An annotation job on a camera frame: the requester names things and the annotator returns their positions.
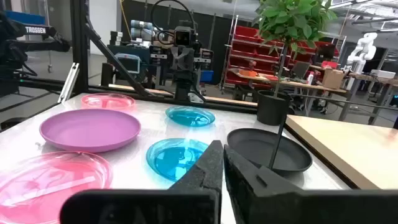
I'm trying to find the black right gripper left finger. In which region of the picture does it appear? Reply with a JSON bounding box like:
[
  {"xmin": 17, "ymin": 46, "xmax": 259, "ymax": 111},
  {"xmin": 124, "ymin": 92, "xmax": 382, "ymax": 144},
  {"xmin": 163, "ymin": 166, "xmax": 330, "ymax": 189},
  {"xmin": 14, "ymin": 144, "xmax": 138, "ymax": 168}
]
[{"xmin": 60, "ymin": 139, "xmax": 224, "ymax": 224}]

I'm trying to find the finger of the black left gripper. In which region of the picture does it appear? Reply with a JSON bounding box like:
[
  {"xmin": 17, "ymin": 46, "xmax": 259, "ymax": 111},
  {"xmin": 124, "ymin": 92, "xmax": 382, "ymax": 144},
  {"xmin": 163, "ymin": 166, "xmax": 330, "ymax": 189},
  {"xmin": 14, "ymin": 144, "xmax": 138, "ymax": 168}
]
[
  {"xmin": 174, "ymin": 70, "xmax": 183, "ymax": 91},
  {"xmin": 182, "ymin": 70, "xmax": 192, "ymax": 91}
]

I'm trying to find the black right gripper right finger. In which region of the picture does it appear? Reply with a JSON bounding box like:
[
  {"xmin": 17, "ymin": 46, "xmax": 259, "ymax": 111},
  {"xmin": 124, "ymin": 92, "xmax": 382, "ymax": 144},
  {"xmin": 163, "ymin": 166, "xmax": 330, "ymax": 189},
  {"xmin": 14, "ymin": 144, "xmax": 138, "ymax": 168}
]
[{"xmin": 223, "ymin": 144, "xmax": 398, "ymax": 224}]

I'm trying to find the blue transparent plastic plate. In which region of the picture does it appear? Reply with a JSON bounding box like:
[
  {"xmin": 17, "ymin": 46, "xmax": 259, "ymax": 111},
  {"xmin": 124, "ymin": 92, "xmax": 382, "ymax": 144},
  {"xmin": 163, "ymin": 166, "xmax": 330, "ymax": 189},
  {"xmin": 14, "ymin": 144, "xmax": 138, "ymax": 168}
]
[
  {"xmin": 146, "ymin": 138, "xmax": 211, "ymax": 182},
  {"xmin": 165, "ymin": 105, "xmax": 216, "ymax": 128}
]

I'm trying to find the black plastic plate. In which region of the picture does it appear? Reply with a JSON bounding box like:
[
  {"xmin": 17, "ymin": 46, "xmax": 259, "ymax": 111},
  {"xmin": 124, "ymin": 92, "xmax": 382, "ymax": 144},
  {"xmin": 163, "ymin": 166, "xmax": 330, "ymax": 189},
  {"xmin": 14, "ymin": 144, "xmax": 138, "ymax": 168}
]
[{"xmin": 226, "ymin": 128, "xmax": 313, "ymax": 177}]

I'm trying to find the pink transparent plastic plate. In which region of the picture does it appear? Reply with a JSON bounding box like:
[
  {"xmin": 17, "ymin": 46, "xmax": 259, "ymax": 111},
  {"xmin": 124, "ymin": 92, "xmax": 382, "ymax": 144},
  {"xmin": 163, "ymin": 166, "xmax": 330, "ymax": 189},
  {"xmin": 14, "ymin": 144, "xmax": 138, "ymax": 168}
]
[
  {"xmin": 80, "ymin": 92, "xmax": 137, "ymax": 113},
  {"xmin": 0, "ymin": 151, "xmax": 113, "ymax": 224}
]

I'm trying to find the purple plastic plate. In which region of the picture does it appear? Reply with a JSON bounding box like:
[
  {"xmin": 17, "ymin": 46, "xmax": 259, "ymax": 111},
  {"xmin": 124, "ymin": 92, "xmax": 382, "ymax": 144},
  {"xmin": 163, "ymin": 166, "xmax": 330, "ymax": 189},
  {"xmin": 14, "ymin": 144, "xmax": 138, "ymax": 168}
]
[{"xmin": 39, "ymin": 108, "xmax": 142, "ymax": 154}]

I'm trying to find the small blue box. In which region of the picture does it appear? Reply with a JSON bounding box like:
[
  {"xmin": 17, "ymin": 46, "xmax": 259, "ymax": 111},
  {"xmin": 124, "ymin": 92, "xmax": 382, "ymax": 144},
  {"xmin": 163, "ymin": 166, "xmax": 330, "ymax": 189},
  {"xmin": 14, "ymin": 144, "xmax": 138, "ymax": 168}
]
[{"xmin": 199, "ymin": 70, "xmax": 215, "ymax": 84}]

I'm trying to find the dark teal equipment cabinet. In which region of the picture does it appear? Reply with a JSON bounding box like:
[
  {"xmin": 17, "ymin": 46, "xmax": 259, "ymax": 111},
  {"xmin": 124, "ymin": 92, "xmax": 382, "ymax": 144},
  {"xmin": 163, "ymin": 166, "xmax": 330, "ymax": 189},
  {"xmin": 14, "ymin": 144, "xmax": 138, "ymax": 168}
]
[{"xmin": 107, "ymin": 44, "xmax": 156, "ymax": 90}]

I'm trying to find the teach pendant tablet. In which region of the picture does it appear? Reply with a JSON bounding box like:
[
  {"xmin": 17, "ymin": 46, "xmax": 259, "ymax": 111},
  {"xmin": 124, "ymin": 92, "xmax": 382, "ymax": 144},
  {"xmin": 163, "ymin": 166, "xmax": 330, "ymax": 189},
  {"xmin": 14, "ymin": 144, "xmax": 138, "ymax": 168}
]
[{"xmin": 113, "ymin": 52, "xmax": 142, "ymax": 75}]

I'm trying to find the orange object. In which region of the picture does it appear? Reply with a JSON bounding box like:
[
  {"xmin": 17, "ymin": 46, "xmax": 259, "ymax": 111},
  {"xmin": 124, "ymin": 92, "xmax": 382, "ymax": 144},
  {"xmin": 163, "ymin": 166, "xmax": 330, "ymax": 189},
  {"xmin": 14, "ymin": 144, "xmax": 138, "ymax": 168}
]
[{"xmin": 238, "ymin": 68, "xmax": 259, "ymax": 78}]

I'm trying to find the red storage bin rack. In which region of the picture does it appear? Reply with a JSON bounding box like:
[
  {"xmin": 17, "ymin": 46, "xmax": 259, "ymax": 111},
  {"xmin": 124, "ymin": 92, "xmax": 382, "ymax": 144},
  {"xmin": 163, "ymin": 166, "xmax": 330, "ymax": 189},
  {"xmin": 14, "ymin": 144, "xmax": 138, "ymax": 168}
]
[{"xmin": 223, "ymin": 25, "xmax": 340, "ymax": 91}]

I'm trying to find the green potted plant black pot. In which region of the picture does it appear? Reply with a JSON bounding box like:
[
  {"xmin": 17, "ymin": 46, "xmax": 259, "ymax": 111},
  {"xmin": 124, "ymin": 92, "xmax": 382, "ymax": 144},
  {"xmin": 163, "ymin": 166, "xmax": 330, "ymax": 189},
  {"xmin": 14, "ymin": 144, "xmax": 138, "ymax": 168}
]
[{"xmin": 252, "ymin": 0, "xmax": 339, "ymax": 126}]

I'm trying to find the silver aluminium extrusion bar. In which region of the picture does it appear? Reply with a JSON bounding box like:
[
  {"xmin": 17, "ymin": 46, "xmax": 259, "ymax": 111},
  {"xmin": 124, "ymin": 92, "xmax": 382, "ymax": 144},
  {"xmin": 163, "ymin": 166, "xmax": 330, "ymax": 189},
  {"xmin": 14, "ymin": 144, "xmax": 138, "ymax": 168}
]
[{"xmin": 57, "ymin": 62, "xmax": 80, "ymax": 104}]

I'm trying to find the wooden workbench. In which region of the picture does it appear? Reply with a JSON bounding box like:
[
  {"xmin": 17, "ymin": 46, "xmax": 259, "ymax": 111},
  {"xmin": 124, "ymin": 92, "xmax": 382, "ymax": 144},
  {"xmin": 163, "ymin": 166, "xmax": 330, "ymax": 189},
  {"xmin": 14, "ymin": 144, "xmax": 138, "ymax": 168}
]
[{"xmin": 229, "ymin": 68, "xmax": 348, "ymax": 118}]

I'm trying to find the black laptop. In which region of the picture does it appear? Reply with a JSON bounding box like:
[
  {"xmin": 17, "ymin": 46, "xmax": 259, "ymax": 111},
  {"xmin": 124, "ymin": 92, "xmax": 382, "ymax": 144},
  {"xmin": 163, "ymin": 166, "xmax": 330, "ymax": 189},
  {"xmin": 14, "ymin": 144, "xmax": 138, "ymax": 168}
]
[{"xmin": 291, "ymin": 60, "xmax": 312, "ymax": 79}]

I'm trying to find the cardboard box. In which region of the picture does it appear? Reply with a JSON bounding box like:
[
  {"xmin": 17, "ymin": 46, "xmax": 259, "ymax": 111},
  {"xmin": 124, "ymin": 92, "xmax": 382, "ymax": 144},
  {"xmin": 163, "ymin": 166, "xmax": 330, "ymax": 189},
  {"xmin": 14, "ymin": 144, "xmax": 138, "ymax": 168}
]
[{"xmin": 321, "ymin": 67, "xmax": 346, "ymax": 90}]

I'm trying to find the brown top metal table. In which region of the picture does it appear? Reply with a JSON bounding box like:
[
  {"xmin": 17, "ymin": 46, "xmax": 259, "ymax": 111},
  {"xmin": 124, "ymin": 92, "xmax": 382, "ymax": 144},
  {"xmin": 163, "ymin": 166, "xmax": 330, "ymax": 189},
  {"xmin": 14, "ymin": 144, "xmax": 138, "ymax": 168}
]
[{"xmin": 338, "ymin": 72, "xmax": 398, "ymax": 126}]

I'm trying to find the blue plastic bin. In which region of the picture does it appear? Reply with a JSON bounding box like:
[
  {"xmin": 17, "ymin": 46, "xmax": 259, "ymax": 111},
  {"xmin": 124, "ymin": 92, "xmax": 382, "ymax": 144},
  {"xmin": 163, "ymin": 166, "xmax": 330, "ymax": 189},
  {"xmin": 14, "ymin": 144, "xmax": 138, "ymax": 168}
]
[{"xmin": 3, "ymin": 10, "xmax": 47, "ymax": 26}]

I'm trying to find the white box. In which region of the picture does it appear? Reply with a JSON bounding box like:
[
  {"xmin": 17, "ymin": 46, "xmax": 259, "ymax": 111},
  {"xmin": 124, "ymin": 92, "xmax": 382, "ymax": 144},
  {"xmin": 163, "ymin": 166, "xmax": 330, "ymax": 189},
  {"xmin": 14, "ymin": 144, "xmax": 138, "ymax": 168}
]
[{"xmin": 369, "ymin": 68, "xmax": 397, "ymax": 80}]

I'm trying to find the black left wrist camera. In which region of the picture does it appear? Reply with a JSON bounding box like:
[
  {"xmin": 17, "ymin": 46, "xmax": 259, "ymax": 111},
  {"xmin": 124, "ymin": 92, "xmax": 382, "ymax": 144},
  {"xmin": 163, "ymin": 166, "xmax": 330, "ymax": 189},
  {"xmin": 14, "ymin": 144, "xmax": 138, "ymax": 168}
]
[{"xmin": 173, "ymin": 26, "xmax": 193, "ymax": 47}]

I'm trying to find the yellow hanging cable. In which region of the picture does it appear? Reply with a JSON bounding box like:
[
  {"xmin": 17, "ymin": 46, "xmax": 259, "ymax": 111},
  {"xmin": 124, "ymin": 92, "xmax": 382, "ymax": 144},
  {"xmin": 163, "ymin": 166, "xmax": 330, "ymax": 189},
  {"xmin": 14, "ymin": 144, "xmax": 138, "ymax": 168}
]
[{"xmin": 119, "ymin": 0, "xmax": 132, "ymax": 40}]

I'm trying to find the black metal rig frame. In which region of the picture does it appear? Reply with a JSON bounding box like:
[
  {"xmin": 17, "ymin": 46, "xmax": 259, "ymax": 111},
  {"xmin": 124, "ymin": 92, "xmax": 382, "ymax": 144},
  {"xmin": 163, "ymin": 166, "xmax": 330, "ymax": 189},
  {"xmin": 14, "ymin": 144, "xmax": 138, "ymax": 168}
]
[{"xmin": 0, "ymin": 0, "xmax": 259, "ymax": 114}]

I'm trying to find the wooden shelf black metal frame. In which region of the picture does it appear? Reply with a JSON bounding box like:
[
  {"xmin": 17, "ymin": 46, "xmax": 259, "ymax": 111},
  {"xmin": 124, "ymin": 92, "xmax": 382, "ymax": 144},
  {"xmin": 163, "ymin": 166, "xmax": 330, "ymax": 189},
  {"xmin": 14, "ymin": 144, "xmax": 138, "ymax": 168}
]
[{"xmin": 268, "ymin": 92, "xmax": 398, "ymax": 190}]

